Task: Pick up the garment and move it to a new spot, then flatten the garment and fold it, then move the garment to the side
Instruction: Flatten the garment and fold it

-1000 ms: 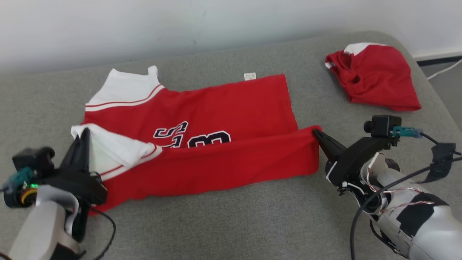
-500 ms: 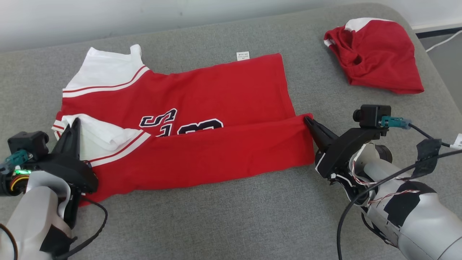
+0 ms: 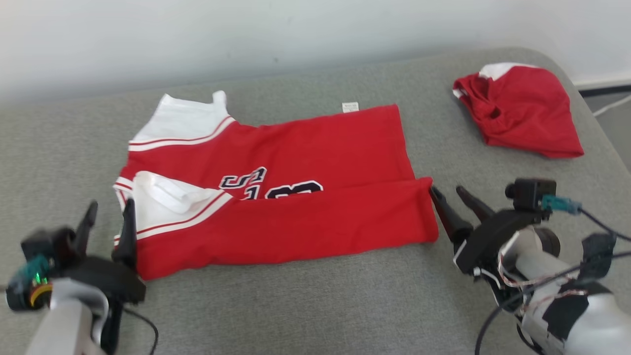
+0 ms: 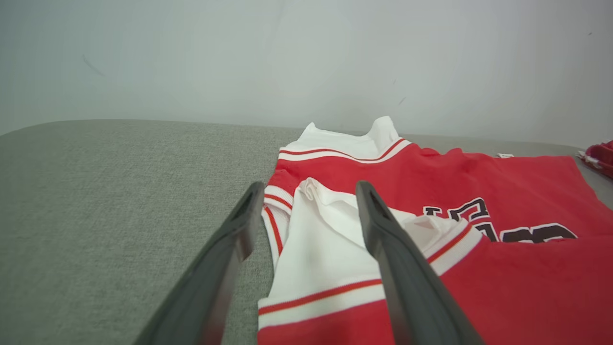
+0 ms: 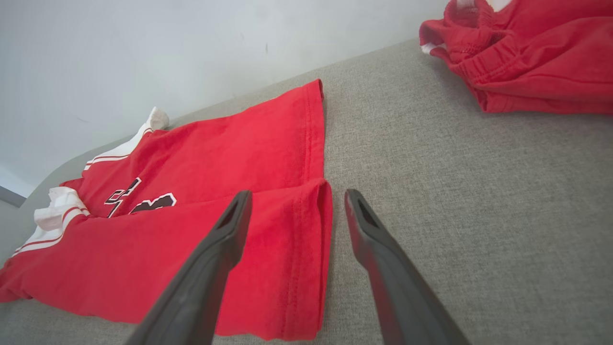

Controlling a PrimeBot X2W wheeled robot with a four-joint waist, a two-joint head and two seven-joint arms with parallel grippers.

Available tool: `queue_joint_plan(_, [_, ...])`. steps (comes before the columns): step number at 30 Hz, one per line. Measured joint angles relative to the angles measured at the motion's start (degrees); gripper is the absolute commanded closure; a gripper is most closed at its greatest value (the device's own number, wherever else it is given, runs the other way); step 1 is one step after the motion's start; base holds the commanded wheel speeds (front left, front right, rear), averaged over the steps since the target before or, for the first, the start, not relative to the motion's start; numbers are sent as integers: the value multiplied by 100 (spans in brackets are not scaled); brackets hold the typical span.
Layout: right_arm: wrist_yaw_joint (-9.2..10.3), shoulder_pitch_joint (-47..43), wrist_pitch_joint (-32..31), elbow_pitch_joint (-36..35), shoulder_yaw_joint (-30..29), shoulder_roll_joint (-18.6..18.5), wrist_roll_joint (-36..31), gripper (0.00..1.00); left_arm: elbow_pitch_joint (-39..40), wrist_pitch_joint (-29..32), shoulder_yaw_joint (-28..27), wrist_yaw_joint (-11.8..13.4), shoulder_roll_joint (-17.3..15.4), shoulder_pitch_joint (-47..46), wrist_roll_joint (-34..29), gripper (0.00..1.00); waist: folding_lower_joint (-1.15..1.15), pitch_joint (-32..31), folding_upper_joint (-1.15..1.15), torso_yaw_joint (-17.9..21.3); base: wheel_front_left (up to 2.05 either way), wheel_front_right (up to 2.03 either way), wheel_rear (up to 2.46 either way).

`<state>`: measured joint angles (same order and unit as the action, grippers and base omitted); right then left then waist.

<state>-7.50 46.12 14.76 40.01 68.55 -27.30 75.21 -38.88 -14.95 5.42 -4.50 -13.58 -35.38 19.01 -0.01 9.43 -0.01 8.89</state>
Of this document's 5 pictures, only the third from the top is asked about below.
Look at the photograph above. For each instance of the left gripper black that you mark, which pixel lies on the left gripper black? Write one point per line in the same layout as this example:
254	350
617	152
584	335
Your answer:
108	281

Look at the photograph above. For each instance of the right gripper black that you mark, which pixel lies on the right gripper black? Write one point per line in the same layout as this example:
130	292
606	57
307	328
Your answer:
488	236

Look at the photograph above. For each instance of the red shorts with white band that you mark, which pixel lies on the red shorts with white band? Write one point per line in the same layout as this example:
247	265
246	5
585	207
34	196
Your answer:
527	113

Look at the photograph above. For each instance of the red white basketball jersey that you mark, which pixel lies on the red white basketball jersey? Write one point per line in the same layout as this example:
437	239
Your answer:
305	227

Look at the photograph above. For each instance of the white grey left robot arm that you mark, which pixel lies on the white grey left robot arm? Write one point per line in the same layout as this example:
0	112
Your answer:
64	325

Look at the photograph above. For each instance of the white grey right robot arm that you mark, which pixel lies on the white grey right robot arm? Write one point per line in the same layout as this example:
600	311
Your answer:
601	325

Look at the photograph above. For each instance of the black skirting strip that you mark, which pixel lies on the black skirting strip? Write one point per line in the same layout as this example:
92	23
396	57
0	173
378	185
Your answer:
606	89

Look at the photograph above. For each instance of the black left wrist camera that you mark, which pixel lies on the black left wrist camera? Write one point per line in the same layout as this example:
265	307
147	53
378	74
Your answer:
44	246

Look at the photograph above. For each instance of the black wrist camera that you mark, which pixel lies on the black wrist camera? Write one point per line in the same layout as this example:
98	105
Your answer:
44	246
530	192

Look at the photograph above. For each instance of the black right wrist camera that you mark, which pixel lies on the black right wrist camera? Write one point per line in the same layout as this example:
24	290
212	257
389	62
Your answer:
530	192

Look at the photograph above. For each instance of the teal right camera connector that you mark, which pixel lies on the teal right camera connector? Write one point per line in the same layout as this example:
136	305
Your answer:
562	203

